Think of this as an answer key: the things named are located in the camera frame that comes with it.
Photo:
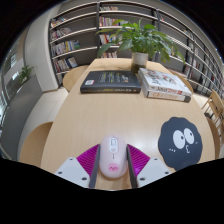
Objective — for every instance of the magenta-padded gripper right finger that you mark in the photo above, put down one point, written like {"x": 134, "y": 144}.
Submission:
{"x": 153, "y": 170}

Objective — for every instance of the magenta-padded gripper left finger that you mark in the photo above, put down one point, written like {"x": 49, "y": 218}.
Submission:
{"x": 71, "y": 170}

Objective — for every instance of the pale pink computer mouse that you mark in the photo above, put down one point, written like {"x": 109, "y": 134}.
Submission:
{"x": 113, "y": 156}

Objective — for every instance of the dark cartoon-eyed mouse pad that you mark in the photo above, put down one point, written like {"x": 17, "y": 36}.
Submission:
{"x": 170, "y": 156}

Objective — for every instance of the round-backed wooden chair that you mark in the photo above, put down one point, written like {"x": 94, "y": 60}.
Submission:
{"x": 35, "y": 143}
{"x": 215, "y": 136}
{"x": 185, "y": 81}
{"x": 73, "y": 76}

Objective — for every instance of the thick red-lettered spine book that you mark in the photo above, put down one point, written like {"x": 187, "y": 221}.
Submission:
{"x": 166, "y": 95}

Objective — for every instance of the group of wooden tables and chairs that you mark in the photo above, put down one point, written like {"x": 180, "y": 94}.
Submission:
{"x": 215, "y": 105}

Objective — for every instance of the white illustrated-cover book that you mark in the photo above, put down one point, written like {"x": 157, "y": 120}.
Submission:
{"x": 163, "y": 80}

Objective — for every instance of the black hardcover book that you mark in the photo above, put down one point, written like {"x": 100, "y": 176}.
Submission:
{"x": 110, "y": 81}

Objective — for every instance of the small green background plant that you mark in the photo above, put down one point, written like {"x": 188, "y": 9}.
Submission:
{"x": 26, "y": 73}

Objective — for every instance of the green potted plant, white pot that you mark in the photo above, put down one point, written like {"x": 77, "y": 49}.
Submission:
{"x": 143, "y": 40}

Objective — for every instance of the grey bookshelf unit with books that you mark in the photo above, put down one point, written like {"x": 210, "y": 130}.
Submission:
{"x": 73, "y": 36}

